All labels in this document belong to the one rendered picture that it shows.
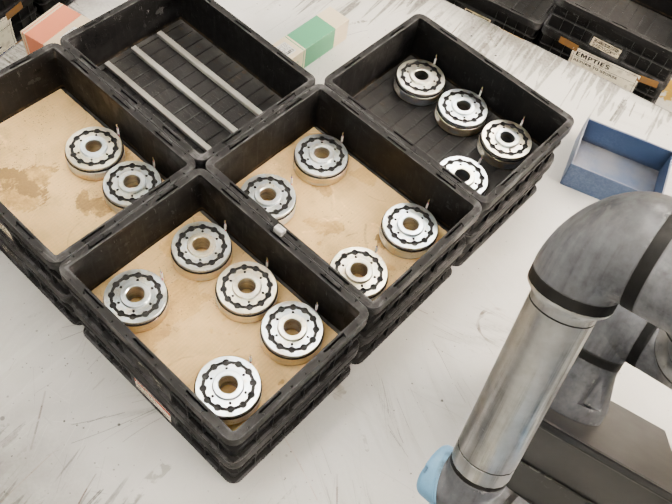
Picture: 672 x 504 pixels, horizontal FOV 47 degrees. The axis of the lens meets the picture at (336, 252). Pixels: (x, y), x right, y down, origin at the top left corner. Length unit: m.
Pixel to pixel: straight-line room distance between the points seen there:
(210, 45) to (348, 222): 0.52
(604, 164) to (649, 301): 1.09
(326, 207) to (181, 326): 0.35
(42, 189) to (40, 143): 0.11
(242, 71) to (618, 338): 0.92
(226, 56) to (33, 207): 0.51
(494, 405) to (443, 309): 0.63
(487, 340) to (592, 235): 0.75
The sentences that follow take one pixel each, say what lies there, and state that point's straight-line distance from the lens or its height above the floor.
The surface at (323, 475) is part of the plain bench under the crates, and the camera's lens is 1.35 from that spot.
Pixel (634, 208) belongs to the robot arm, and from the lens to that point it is 0.78.
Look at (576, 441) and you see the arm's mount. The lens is 1.16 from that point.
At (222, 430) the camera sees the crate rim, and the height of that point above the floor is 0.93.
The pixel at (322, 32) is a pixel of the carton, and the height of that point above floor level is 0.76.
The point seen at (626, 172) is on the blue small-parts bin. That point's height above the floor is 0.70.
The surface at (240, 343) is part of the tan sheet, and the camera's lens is 1.29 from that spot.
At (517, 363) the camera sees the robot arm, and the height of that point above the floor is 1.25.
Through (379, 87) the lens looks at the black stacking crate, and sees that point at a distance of 1.65.
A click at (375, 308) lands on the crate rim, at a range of 1.22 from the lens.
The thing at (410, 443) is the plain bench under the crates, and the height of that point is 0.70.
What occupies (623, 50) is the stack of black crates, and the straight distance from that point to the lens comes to 2.43.
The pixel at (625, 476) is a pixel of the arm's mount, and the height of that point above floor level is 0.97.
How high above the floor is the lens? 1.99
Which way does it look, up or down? 57 degrees down
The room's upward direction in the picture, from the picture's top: 12 degrees clockwise
